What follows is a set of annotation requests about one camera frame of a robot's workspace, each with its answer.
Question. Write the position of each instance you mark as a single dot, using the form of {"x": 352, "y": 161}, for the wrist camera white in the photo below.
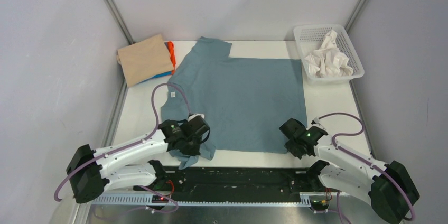
{"x": 192, "y": 116}
{"x": 316, "y": 122}

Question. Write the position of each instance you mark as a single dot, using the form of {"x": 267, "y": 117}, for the folded tan t-shirt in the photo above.
{"x": 144, "y": 60}

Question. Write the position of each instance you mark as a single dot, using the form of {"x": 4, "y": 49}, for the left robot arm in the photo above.
{"x": 93, "y": 172}

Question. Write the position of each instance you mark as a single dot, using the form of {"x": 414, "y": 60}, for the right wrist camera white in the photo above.
{"x": 316, "y": 122}

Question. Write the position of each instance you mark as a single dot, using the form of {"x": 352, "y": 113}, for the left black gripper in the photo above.
{"x": 194, "y": 151}

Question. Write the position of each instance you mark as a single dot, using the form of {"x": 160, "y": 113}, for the crumpled white t-shirt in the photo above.
{"x": 328, "y": 61}

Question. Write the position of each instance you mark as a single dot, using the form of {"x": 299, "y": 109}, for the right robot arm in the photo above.
{"x": 360, "y": 177}

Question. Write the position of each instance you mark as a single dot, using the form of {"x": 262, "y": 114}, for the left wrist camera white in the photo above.
{"x": 192, "y": 116}

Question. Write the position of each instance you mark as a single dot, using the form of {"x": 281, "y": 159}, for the aluminium frame rail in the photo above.
{"x": 147, "y": 197}

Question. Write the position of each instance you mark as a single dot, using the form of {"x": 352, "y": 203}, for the folded orange t-shirt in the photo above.
{"x": 170, "y": 47}

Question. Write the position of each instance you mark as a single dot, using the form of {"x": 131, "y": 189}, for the white plastic basket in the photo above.
{"x": 310, "y": 37}

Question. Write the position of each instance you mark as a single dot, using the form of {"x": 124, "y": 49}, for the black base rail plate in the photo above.
{"x": 237, "y": 185}

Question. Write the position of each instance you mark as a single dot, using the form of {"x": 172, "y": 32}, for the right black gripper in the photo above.
{"x": 289, "y": 146}

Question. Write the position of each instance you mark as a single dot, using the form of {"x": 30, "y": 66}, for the folded blue t-shirt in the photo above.
{"x": 169, "y": 73}

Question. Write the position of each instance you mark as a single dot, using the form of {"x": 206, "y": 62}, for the grey-blue t-shirt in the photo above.
{"x": 245, "y": 91}

